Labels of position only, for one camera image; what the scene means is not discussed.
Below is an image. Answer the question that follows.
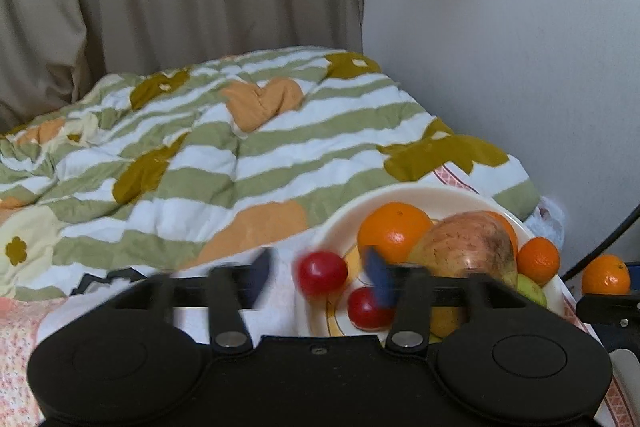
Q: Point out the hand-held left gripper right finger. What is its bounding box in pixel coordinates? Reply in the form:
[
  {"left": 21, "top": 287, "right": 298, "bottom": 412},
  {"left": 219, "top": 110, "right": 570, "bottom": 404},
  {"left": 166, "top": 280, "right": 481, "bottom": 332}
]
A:
[{"left": 364, "top": 246, "right": 527, "bottom": 350}]

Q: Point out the green striped floral quilt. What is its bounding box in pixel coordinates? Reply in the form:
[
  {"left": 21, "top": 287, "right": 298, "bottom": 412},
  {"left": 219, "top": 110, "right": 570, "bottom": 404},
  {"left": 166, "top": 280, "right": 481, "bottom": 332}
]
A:
[{"left": 0, "top": 48, "right": 542, "bottom": 303}]

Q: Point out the white dish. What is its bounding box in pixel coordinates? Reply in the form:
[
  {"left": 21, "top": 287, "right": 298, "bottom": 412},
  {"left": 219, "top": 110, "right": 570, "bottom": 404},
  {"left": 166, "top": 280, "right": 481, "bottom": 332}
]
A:
[{"left": 294, "top": 186, "right": 568, "bottom": 343}]

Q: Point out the white lace cloth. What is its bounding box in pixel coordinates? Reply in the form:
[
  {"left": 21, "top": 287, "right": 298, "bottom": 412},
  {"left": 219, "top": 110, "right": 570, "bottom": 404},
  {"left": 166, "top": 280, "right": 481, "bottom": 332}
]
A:
[{"left": 537, "top": 194, "right": 567, "bottom": 249}]

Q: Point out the small orange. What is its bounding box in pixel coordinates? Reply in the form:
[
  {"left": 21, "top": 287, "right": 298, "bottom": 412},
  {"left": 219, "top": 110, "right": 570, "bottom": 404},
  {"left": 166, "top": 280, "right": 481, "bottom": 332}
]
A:
[
  {"left": 356, "top": 202, "right": 433, "bottom": 264},
  {"left": 581, "top": 254, "right": 631, "bottom": 296},
  {"left": 516, "top": 236, "right": 560, "bottom": 286}
]

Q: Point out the red tomato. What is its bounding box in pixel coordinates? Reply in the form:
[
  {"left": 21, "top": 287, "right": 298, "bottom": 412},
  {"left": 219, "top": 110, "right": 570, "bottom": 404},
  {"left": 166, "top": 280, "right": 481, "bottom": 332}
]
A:
[
  {"left": 295, "top": 250, "right": 349, "bottom": 297},
  {"left": 347, "top": 286, "right": 396, "bottom": 330}
]

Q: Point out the small green fruit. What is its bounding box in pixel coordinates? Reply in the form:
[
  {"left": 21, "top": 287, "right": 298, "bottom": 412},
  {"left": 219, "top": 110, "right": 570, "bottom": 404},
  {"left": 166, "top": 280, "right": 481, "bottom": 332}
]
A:
[{"left": 515, "top": 273, "right": 548, "bottom": 310}]

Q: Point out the large yellow-red apple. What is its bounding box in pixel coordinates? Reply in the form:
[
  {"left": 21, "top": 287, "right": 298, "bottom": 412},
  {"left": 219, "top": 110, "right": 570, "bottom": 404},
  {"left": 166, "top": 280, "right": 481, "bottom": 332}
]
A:
[{"left": 409, "top": 210, "right": 519, "bottom": 293}]

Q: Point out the pink floral printed cloth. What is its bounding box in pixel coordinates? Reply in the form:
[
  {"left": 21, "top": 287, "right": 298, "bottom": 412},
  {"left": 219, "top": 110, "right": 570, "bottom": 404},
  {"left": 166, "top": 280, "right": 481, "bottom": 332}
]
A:
[{"left": 0, "top": 162, "right": 640, "bottom": 427}]

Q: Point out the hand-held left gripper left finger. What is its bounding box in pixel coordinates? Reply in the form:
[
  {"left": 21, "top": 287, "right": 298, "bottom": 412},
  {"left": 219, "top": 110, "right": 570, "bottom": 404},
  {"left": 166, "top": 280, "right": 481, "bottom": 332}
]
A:
[{"left": 112, "top": 247, "right": 277, "bottom": 350}]

